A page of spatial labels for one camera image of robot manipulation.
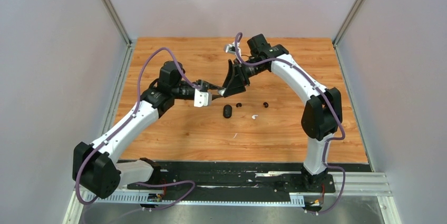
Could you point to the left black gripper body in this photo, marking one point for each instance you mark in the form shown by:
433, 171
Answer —
202, 83

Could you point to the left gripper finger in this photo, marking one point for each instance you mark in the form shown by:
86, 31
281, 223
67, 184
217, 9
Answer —
216, 96
212, 87

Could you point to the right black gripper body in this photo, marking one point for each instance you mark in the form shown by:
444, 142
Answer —
242, 72

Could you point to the white earbud charging case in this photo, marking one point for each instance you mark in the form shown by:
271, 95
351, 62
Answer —
222, 92

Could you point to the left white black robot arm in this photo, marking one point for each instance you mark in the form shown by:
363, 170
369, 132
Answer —
96, 166

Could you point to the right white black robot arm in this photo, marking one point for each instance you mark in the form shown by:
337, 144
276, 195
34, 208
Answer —
322, 115

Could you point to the black earbud charging case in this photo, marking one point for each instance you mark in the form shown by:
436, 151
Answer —
227, 111

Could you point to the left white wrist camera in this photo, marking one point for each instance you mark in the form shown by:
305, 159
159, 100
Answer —
202, 99

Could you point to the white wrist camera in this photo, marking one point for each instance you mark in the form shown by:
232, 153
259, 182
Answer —
202, 99
232, 49

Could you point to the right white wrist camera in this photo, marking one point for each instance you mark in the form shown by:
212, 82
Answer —
232, 49

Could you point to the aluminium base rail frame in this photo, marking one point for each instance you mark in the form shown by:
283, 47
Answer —
246, 192

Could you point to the left aluminium corner post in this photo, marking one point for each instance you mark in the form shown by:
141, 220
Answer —
117, 22

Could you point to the aluminium corner post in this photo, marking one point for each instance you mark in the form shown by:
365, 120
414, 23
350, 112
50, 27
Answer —
347, 22
117, 22

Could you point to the right aluminium corner post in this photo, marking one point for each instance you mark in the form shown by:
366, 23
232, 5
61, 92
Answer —
347, 22

